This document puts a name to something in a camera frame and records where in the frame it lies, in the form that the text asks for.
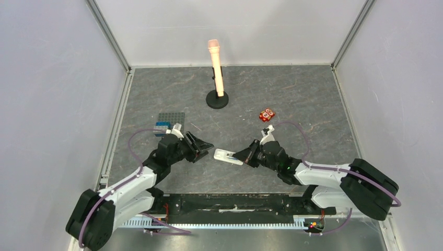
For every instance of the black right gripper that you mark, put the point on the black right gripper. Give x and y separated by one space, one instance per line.
254 155

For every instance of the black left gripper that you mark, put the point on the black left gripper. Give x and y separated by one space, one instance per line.
200 146

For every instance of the white remote control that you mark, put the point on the white remote control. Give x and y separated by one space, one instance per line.
221 155

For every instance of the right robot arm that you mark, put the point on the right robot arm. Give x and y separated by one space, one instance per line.
356 185

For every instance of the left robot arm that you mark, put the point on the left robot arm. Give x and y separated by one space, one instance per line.
97 214

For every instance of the red owl toy block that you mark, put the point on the red owl toy block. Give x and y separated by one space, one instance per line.
266 115

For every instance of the dark grey studded baseplate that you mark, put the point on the dark grey studded baseplate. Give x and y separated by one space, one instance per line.
173 118

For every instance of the light grey toy brick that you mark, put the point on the light grey toy brick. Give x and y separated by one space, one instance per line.
160 130

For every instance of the blue toy brick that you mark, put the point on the blue toy brick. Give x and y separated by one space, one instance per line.
166 124

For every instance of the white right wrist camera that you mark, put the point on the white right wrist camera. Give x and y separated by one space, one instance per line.
267 135

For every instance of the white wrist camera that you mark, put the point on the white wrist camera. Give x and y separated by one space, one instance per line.
267 135
176 130

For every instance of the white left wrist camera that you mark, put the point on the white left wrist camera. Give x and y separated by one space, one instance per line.
176 130

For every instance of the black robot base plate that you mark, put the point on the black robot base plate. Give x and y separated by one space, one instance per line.
235 208

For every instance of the white slotted cable duct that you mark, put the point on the white slotted cable duct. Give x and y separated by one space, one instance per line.
142 222

